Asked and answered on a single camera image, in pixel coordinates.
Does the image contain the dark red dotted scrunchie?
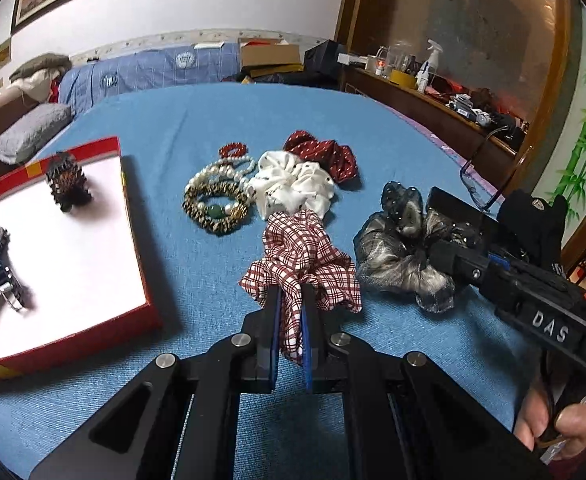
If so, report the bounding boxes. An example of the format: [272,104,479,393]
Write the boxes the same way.
[283,130,359,184]

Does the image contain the leopard print scrunchie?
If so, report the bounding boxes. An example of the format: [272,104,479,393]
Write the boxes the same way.
[182,180,250,236]

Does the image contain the white spray bottle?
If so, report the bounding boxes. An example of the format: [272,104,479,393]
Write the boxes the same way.
[415,39,444,93]

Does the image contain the black bag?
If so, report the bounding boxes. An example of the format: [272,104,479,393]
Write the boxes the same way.
[304,40,346,77]

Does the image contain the wooden side shelf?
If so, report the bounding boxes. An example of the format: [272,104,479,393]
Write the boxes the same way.
[342,64,520,191]

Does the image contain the white printed scrunchie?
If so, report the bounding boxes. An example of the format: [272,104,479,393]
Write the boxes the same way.
[248,151,335,220]

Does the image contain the red plaid scrunchie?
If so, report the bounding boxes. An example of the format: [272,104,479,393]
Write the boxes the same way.
[238,210,362,364]

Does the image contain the cardboard box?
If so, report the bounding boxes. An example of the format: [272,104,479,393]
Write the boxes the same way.
[240,38,302,70]

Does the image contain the black spiky hair claw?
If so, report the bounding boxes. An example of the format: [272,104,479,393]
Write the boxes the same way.
[46,152,92,214]

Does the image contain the person's right hand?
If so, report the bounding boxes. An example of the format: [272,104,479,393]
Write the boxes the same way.
[513,377,586,460]

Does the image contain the grey pillow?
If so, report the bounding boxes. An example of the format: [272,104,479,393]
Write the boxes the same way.
[0,103,72,165]

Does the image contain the blue bed blanket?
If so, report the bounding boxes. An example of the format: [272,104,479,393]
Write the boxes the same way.
[0,82,537,479]

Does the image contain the red bead bracelet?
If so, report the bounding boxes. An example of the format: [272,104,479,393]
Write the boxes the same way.
[217,141,251,161]

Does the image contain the pale green bead bracelet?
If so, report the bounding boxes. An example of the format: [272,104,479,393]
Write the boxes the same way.
[214,154,257,176]

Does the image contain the grey clothes pile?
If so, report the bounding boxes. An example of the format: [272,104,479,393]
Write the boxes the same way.
[10,52,72,82]

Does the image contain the black grey sheer scrunchie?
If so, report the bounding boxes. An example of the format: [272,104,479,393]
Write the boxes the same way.
[354,181,479,314]

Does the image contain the red tray white inside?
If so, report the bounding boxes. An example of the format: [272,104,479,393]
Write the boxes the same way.
[0,136,162,380]

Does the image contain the blue plaid folded quilt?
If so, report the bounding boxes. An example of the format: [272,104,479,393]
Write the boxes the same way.
[58,42,241,115]

